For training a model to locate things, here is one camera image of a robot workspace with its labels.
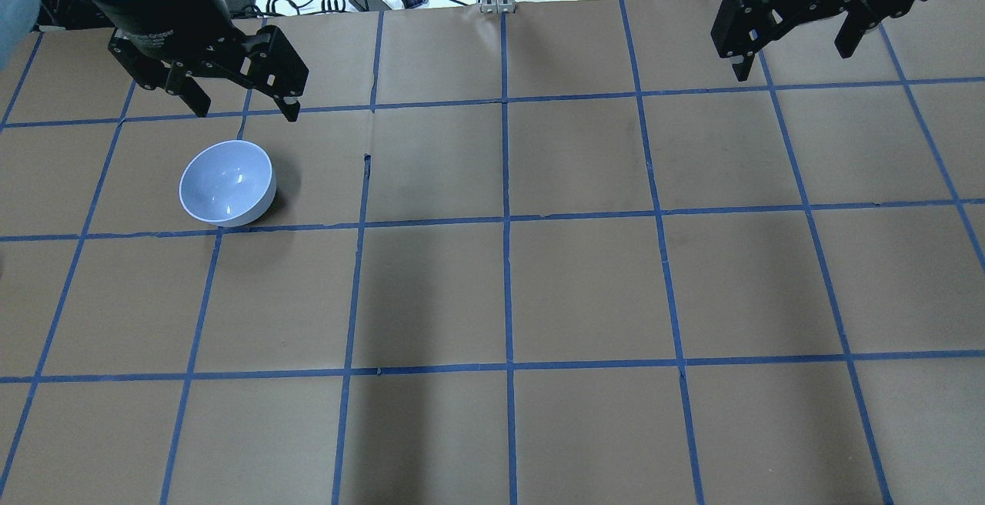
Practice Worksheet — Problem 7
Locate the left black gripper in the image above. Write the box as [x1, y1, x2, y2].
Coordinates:
[92, 0, 309, 122]

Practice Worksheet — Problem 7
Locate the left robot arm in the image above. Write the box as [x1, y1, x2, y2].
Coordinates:
[92, 0, 309, 122]

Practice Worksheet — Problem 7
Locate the blue bowl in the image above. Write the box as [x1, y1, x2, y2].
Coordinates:
[177, 140, 278, 228]

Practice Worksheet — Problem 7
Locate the brown paper table mat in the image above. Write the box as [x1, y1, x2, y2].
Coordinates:
[2, 0, 984, 504]

